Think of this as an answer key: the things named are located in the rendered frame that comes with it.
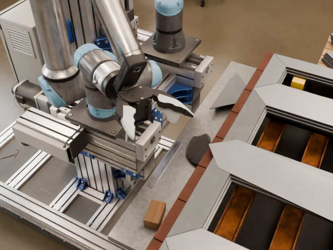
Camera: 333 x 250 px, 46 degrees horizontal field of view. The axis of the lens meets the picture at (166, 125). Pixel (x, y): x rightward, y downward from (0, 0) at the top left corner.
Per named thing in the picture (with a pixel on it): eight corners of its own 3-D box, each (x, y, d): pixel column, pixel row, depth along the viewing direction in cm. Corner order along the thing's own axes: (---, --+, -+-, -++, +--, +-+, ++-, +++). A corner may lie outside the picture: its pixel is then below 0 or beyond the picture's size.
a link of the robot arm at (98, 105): (133, 108, 109) (130, 77, 102) (97, 125, 105) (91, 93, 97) (118, 94, 114) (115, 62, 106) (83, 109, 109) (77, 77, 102)
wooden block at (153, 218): (151, 206, 157) (151, 199, 154) (166, 210, 156) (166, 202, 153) (143, 227, 150) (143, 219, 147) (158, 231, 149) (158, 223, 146)
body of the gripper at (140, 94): (156, 124, 90) (128, 97, 97) (159, 93, 85) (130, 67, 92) (127, 135, 86) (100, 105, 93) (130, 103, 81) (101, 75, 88)
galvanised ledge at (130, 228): (263, 74, 226) (264, 70, 224) (154, 263, 143) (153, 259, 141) (231, 65, 233) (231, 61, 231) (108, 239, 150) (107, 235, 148)
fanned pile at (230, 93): (257, 79, 218) (258, 73, 215) (232, 122, 193) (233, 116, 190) (236, 73, 222) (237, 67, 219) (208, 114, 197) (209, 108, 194)
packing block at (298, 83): (304, 85, 199) (306, 79, 196) (302, 90, 196) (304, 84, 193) (292, 82, 201) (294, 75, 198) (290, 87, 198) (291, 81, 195)
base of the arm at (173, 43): (146, 48, 176) (145, 28, 169) (162, 32, 185) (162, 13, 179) (176, 57, 171) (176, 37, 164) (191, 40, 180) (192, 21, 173)
